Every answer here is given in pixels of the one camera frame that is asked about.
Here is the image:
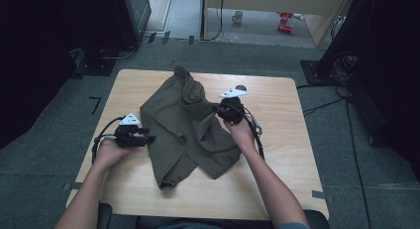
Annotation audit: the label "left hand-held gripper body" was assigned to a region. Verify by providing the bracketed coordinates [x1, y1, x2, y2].
[113, 112, 149, 149]

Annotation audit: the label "grey-blue shirt sleeve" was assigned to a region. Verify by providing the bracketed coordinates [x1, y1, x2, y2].
[276, 221, 311, 229]

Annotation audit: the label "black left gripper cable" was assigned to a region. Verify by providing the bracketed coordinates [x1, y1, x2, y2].
[91, 115, 127, 165]

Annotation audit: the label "person's dark lap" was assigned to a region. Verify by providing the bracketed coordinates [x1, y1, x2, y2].
[134, 215, 275, 229]

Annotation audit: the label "person's right hand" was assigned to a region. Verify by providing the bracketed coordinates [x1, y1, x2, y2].
[223, 115, 258, 153]

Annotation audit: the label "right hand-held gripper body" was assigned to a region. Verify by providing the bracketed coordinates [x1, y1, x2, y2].
[215, 86, 251, 126]

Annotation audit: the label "long black floor cable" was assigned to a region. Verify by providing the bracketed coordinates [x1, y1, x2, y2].
[344, 96, 373, 229]

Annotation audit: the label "beige mug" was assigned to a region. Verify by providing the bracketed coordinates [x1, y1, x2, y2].
[231, 10, 245, 26]

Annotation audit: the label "black stand base with tube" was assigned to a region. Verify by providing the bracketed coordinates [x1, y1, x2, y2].
[74, 46, 139, 77]

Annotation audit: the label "person's left hand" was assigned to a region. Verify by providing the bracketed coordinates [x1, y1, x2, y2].
[93, 137, 141, 172]

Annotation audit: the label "bundle of black cables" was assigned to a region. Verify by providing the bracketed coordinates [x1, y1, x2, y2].
[330, 51, 361, 85]

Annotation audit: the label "olive green shorts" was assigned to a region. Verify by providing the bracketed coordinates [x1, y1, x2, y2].
[139, 65, 243, 190]

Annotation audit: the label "black hanging cable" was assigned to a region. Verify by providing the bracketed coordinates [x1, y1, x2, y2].
[199, 0, 226, 43]

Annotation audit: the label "black flat stand base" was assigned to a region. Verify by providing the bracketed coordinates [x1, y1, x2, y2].
[299, 58, 335, 87]

